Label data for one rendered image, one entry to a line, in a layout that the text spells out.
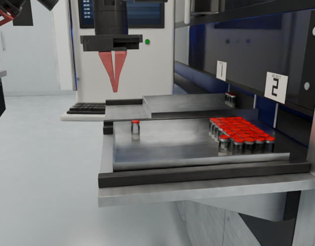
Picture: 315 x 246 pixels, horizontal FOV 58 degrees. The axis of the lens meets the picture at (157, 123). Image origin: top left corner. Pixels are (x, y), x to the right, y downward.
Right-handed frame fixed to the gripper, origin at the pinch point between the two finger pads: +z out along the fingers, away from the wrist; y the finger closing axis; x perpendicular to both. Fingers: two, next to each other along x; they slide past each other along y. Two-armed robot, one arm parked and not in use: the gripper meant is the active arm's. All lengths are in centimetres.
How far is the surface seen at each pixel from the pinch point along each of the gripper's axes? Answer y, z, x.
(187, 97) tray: 27, 14, 55
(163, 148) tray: 10.3, 16.1, 8.9
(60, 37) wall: -104, -15, 543
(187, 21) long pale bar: 30, -15, 66
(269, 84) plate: 36.1, 2.4, 10.7
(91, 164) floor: -28, 102, 195
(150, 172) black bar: 5.4, 14.3, -6.5
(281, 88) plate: 36.2, 2.6, 5.7
